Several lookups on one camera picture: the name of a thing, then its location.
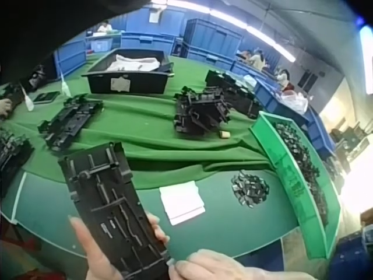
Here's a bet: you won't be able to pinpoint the person's left hand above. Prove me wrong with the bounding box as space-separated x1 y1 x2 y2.
68 212 170 280

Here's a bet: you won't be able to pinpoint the person's right hand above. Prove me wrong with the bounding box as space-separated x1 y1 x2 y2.
167 248 280 280

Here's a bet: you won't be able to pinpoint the long black plastic panel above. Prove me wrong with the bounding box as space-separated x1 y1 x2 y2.
57 142 173 280

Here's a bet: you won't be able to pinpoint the white paper sheet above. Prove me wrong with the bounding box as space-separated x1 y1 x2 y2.
159 180 206 226

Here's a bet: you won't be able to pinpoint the pile of small black clips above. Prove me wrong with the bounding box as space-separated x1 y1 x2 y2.
230 171 270 209

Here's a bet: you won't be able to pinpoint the green table cloth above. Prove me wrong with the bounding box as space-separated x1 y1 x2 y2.
0 54 280 190

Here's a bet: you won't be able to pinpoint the green plastic bin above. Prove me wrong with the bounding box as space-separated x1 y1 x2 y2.
249 110 342 261

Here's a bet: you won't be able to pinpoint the heap of small black parts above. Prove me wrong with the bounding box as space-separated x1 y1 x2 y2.
275 122 330 227

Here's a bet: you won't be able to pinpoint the heap of black plastic panels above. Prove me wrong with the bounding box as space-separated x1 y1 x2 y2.
173 86 233 135

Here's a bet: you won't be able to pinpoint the dark blue crate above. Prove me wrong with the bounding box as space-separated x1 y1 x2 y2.
328 232 373 280

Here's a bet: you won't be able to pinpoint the row of black plastic panels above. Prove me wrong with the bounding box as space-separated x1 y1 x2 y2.
205 69 263 119

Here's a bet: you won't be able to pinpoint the black plastic panel with ribs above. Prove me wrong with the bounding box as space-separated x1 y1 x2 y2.
37 93 104 152

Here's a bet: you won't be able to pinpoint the row of blue crates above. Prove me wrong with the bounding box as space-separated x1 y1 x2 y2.
230 59 336 160

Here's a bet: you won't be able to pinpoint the black tray with grey label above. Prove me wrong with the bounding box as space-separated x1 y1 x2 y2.
81 48 176 95

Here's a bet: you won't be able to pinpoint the clear plastic bags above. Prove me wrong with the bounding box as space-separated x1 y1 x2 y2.
280 90 309 115

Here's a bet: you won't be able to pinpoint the cluttered dark shelf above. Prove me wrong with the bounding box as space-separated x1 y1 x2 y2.
330 121 368 173

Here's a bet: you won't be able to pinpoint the stack of black plastic frames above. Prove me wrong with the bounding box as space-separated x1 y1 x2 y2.
0 129 36 200

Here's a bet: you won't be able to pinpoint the white cloth bag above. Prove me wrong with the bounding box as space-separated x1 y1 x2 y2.
105 54 161 72

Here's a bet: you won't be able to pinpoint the white squeeze bottle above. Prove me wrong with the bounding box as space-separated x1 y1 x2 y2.
18 83 35 112
59 72 72 97

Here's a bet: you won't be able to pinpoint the small flat black tray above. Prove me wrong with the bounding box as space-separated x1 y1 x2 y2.
32 90 61 104

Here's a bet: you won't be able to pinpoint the low blue crates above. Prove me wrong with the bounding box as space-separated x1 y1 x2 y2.
120 30 176 57

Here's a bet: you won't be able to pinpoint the tall stack of blue crates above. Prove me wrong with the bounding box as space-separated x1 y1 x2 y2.
181 18 244 62

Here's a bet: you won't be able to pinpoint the blue bin with white label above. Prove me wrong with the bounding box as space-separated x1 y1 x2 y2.
89 37 114 54

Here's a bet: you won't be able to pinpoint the long ceiling light strip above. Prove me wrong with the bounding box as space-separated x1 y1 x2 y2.
177 0 297 63

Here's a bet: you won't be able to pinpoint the blue crate wall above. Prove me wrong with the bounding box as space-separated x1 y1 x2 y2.
54 38 88 79

